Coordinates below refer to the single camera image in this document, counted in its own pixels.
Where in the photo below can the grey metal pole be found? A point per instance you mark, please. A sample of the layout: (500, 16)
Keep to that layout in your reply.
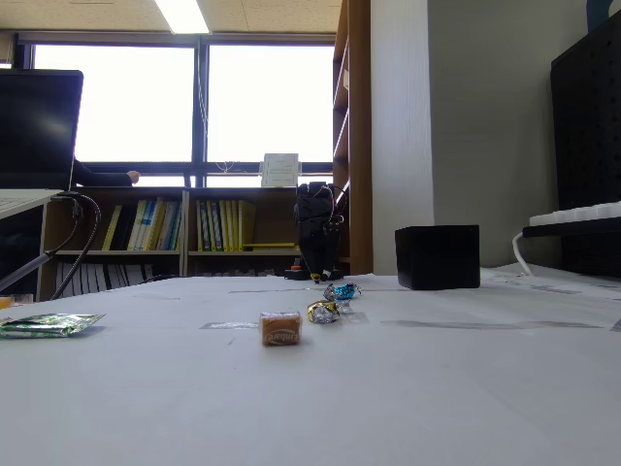
(24, 272)

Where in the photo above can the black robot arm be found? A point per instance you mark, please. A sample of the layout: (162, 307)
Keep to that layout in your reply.
(315, 204)

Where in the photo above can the flat yellow folder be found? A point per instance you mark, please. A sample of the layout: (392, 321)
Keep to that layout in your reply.
(269, 246)

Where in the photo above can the dark window frame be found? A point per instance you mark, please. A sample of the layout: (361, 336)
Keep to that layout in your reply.
(200, 121)

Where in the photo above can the low wooden bookshelf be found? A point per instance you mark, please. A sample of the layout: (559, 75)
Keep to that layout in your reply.
(271, 213)
(111, 193)

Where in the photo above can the brown caramel candy cube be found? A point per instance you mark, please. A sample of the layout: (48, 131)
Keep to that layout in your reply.
(281, 329)

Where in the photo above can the person's hand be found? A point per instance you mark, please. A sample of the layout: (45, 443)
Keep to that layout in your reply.
(133, 177)

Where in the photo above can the tall wooden bookshelf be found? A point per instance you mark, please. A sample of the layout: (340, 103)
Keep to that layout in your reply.
(360, 145)

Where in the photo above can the slanted yellow book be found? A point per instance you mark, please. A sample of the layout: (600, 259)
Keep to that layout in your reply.
(112, 228)

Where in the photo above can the white paper table cover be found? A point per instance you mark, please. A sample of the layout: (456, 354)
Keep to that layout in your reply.
(339, 388)

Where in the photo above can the black pegboard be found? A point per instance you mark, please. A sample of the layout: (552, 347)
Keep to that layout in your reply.
(587, 136)

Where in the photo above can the framed paper sign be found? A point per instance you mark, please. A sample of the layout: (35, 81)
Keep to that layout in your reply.
(280, 170)

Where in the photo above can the gold wrapped candy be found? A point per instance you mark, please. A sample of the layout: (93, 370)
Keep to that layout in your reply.
(324, 311)

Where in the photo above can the blue wrapped candy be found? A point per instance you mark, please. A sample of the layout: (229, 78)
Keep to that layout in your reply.
(343, 291)

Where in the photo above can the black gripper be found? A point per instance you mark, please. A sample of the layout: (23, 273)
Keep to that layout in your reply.
(317, 245)

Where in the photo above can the ceiling light panel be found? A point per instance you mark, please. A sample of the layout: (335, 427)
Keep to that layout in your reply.
(184, 14)

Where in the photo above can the green foil snack packet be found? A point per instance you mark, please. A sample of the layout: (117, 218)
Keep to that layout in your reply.
(43, 325)

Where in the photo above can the white power strip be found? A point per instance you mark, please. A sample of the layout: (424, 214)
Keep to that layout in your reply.
(577, 213)

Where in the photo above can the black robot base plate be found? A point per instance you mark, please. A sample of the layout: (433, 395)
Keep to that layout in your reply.
(293, 274)

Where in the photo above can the black box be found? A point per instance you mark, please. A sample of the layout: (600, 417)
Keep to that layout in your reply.
(436, 257)

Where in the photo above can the dark sleeved forearm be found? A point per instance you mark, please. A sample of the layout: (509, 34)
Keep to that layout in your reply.
(102, 178)

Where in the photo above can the dark laptop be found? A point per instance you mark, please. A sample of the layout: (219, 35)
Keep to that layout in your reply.
(34, 131)

